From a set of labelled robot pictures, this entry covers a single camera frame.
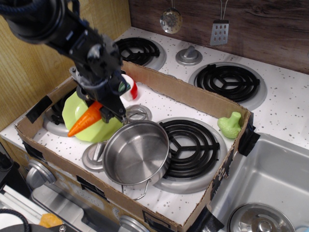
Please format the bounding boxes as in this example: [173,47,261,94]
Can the back left stove burner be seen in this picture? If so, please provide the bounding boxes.
[116,37,167,71]

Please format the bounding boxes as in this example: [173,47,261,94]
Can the white and red toy cheese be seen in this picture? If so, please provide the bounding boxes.
[121,74,138,101]

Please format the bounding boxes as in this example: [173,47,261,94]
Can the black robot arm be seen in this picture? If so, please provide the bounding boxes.
[0,0,126,123]

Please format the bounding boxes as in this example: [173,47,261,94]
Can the silver sink basin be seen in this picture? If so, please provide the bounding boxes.
[211,133,309,232]

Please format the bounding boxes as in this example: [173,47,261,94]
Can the silver front left oven knob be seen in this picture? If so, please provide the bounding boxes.
[26,159,56,189]

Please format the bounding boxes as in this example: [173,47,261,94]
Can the green toy broccoli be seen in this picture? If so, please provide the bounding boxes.
[217,112,241,139]

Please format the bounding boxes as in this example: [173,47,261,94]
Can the stove burner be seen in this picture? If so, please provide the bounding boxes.
[43,89,76,137]
[116,37,167,71]
[155,117,227,194]
[188,62,267,111]

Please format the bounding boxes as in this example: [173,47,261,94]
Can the silver front centre oven knob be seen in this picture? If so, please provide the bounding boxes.
[118,215,149,232]

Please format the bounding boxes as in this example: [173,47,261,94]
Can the hanging metal spatula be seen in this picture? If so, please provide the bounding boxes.
[210,0,229,46]

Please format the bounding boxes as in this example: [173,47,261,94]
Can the silver knob near pot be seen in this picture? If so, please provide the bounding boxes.
[82,141,107,173]

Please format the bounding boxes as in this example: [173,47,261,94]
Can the steel pot lid in sink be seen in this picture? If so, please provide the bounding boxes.
[227,203,295,232]

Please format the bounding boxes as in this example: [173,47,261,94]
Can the silver knob behind pot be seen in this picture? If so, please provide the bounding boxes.
[125,104,152,124]

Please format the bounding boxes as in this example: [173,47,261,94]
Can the front right stove burner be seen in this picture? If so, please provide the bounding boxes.
[155,117,227,194]

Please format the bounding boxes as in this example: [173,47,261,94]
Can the silver back stove knob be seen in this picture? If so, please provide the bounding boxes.
[175,45,203,66]

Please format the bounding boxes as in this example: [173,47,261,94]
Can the stainless steel pot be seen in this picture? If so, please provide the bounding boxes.
[102,118,171,200]

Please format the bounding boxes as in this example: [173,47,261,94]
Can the hanging metal slotted spoon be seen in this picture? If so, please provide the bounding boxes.
[159,0,183,34]

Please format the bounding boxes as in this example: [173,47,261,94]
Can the orange toy carrot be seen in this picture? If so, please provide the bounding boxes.
[67,101,102,137]

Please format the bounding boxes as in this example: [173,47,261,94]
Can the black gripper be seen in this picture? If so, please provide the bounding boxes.
[69,67,126,123]

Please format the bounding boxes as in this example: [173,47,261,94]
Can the front left stove burner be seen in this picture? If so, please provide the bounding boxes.
[43,89,76,137]

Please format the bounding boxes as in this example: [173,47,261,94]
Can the brown cardboard fence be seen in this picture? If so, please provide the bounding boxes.
[16,62,253,232]

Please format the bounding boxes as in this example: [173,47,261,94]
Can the silver oven knob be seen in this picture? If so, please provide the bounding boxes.
[26,159,56,189]
[118,215,149,232]

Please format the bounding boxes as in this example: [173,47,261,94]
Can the back right stove burner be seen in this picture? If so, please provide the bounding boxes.
[188,62,267,111]

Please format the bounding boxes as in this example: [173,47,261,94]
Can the light green plastic plate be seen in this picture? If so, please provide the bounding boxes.
[62,91,123,143]

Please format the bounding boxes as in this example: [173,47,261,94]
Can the orange object bottom left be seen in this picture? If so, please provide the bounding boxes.
[39,213,63,228]

